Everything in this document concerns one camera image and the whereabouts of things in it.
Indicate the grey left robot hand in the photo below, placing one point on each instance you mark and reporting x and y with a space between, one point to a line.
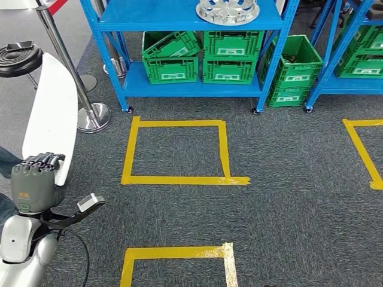
32 190

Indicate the white curved plastic part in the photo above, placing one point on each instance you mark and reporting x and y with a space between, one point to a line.
50 119

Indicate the blue metal shelf rack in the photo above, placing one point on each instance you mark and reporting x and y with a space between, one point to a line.
344 85
179 16

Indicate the black round stool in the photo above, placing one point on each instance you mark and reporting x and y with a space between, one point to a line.
20 61

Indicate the flat grey round base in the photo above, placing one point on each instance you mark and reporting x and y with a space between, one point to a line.
90 83

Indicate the dark phone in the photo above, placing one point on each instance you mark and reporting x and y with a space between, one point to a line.
19 45

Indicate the red barrier belt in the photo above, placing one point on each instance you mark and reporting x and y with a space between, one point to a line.
57 7

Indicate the yellow tape square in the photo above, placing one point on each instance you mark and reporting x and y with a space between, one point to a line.
359 146
179 180
173 252

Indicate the green plastic crate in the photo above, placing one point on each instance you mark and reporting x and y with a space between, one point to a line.
365 39
275 99
155 71
215 43
209 73
347 67
302 65
170 45

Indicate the silver wheel hubcap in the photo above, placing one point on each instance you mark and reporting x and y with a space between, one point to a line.
227 17

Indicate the rusty metal parts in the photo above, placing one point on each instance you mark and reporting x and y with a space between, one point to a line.
289 59

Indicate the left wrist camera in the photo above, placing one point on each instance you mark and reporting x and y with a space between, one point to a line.
87 202

